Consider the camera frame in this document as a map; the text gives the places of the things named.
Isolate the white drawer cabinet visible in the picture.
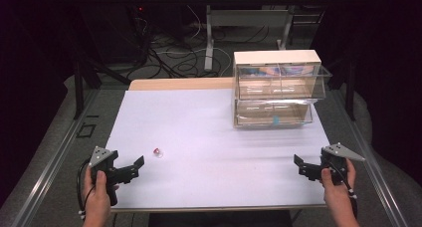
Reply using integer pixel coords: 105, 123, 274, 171
232, 49, 322, 129

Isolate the person's left hand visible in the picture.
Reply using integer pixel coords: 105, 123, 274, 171
82, 164, 119, 223

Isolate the dark device with red light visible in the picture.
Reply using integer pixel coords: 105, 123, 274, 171
130, 2, 150, 22

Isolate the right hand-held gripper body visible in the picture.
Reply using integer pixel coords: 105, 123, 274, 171
307, 141, 366, 187

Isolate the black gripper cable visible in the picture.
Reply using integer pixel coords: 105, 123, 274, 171
76, 158, 93, 221
327, 160, 359, 220

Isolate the white floor cable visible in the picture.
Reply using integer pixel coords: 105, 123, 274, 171
155, 4, 233, 78

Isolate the aluminium rail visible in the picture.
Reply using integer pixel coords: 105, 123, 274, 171
332, 89, 410, 227
11, 89, 101, 227

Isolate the bundle of black floor cables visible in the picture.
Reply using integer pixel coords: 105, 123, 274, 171
125, 7, 230, 81

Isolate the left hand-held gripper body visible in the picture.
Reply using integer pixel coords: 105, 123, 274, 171
88, 145, 140, 207

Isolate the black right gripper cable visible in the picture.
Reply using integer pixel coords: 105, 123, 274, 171
327, 160, 359, 220

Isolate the clear drawer with blue handle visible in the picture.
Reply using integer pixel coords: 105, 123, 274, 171
233, 99, 315, 128

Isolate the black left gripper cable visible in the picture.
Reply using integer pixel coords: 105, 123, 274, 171
76, 158, 93, 221

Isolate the white table mat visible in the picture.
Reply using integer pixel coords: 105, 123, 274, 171
105, 88, 331, 210

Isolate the black metal stand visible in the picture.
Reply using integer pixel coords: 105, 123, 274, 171
72, 52, 132, 120

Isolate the wooden table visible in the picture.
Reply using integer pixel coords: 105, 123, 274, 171
108, 77, 327, 213

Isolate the person's right hand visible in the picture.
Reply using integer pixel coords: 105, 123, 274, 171
319, 158, 357, 218

